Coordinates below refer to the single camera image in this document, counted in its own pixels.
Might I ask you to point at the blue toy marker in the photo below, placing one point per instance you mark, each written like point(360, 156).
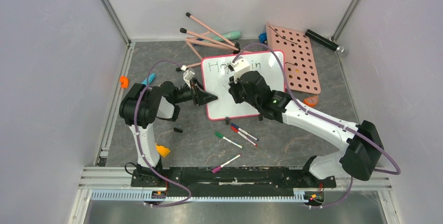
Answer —
point(147, 81)

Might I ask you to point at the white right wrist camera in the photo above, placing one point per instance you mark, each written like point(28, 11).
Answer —
point(238, 68)

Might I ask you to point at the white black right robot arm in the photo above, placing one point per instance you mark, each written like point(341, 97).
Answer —
point(359, 145)

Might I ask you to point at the green whiteboard marker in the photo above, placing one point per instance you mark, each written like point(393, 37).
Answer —
point(228, 140)

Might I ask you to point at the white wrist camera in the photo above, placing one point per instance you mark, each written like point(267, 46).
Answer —
point(238, 68)
point(188, 74)

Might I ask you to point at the blue whiteboard marker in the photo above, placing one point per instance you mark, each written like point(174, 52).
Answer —
point(244, 132)

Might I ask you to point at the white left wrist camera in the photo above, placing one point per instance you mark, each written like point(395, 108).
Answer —
point(188, 74)

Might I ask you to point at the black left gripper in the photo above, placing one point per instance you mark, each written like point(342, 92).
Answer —
point(200, 95)

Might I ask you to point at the orange plastic piece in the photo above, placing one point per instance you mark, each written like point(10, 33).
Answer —
point(124, 82)

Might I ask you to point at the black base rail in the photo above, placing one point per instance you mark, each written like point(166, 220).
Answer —
point(229, 181)

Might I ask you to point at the purple whiteboard marker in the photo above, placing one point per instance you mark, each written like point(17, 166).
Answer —
point(218, 168)

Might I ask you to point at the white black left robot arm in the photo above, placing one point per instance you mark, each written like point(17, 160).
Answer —
point(144, 104)

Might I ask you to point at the black flashlight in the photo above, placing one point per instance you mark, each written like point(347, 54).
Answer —
point(339, 49)

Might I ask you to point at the yellow orange wedge block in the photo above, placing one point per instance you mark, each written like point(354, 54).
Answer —
point(162, 150)

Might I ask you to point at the teal green toy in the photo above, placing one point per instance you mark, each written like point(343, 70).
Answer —
point(231, 36)

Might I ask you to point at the pink perforated board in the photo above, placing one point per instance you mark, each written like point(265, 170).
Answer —
point(299, 63)

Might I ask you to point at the blue toy car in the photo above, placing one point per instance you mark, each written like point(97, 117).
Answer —
point(263, 38)

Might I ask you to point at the pink framed whiteboard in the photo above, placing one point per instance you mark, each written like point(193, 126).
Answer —
point(216, 76)

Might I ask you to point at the orange round object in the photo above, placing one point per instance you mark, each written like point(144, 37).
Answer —
point(311, 101)

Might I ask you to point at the pink easel legs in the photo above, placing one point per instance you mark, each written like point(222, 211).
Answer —
point(191, 41)

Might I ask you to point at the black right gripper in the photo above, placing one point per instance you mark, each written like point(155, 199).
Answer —
point(236, 91)

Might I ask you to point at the red whiteboard marker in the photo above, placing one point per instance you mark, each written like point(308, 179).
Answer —
point(243, 136)

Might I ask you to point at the black marker cap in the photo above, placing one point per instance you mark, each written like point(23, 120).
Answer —
point(178, 130)

